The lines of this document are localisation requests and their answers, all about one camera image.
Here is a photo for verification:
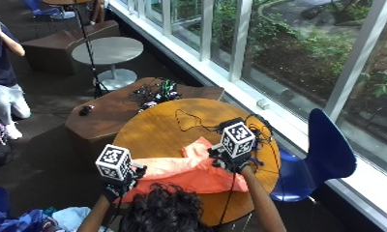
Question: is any orange cloth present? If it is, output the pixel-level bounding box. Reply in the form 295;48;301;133
114;136;251;204

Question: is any round grey pedestal table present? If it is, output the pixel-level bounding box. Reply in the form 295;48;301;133
70;36;144;92

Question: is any thin black looped cable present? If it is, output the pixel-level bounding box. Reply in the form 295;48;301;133
173;108;223;133

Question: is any light blue cloth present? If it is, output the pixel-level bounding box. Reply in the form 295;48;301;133
51;206;114;232

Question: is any blue plastic chair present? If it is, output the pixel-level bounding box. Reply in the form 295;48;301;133
269;107;359;203

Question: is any white marker cube on left glove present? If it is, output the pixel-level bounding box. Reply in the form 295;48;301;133
95;143;135;182

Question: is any blue chair with metal legs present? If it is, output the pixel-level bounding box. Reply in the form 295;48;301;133
23;0;76;20

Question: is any small grey block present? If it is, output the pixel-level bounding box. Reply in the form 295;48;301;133
280;89;296;101

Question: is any white marker cube on glove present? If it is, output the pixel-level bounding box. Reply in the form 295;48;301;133
95;143;135;182
217;117;257;160

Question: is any small black device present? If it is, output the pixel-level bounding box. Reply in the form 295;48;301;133
78;104;96;117

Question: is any person's left hand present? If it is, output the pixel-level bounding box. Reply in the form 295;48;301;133
99;163;148;204

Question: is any tangle of cables and gloves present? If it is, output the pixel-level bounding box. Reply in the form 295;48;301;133
128;77;183;112

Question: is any dark brown angular bench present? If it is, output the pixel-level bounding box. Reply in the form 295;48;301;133
20;19;122;75

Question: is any black glove cable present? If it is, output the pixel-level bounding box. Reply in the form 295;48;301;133
102;189;127;232
216;172;239;228

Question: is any black left glove cable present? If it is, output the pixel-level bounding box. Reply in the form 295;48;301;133
102;189;127;232

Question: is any person's right hand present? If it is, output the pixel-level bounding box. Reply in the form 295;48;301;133
207;145;255;175

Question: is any black tripod stand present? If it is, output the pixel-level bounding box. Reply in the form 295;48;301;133
71;0;111;100

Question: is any blue crumpled cloth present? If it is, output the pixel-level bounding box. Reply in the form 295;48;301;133
0;187;59;232

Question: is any round wooden table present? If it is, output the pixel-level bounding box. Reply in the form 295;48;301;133
42;0;95;6

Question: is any white marker cube on right glove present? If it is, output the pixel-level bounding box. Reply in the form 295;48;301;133
217;117;257;160

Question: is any black right glove cable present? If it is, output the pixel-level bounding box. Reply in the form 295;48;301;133
216;172;239;228

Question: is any bundle of black cables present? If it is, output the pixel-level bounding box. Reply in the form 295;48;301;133
244;113;283;168

